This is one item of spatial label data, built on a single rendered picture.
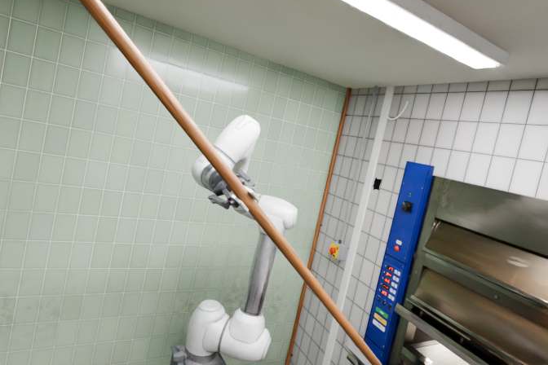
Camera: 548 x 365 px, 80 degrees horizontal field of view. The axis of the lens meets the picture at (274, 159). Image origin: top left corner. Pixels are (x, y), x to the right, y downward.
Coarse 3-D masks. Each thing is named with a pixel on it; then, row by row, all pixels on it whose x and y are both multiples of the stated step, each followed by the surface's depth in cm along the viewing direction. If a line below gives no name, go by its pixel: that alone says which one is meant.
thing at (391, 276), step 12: (384, 264) 188; (384, 276) 186; (396, 276) 179; (384, 288) 185; (396, 288) 178; (384, 300) 184; (372, 312) 190; (384, 312) 182; (372, 324) 188; (384, 324) 181; (384, 336) 180
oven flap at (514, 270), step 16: (448, 224) 165; (432, 240) 167; (448, 240) 161; (464, 240) 155; (480, 240) 150; (496, 240) 145; (448, 256) 157; (464, 256) 152; (480, 256) 147; (496, 256) 142; (512, 256) 137; (528, 256) 133; (544, 256) 129; (480, 272) 142; (496, 272) 139; (512, 272) 135; (528, 272) 131; (544, 272) 127; (512, 288) 130; (528, 288) 128; (544, 288) 125; (544, 304) 121
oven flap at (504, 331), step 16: (432, 272) 168; (432, 288) 164; (448, 288) 159; (464, 288) 153; (432, 304) 160; (448, 304) 155; (464, 304) 150; (480, 304) 145; (496, 304) 141; (448, 320) 150; (464, 320) 147; (480, 320) 142; (496, 320) 138; (512, 320) 134; (528, 320) 130; (480, 336) 138; (496, 336) 136; (512, 336) 132; (528, 336) 128; (544, 336) 125; (512, 352) 129; (528, 352) 126; (544, 352) 122
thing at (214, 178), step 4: (216, 172) 96; (212, 176) 96; (216, 176) 95; (212, 180) 95; (216, 180) 95; (220, 180) 96; (212, 184) 96; (216, 184) 95; (224, 184) 93; (212, 188) 96; (216, 188) 94; (220, 188) 92; (228, 188) 92; (216, 192) 93; (220, 192) 92
